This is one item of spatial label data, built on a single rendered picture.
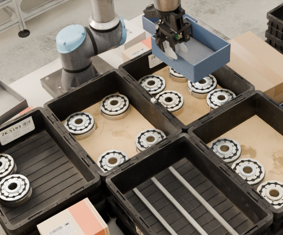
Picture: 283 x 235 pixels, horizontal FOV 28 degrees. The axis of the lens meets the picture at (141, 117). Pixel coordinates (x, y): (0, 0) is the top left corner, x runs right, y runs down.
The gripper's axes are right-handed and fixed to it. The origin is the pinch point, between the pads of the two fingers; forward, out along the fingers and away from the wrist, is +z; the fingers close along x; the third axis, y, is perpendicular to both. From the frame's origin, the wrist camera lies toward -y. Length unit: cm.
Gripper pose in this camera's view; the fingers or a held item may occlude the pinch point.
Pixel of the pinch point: (172, 54)
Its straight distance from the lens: 169.6
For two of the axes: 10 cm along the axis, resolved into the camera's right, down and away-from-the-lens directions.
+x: 7.9, -5.4, 3.0
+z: 1.6, 6.5, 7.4
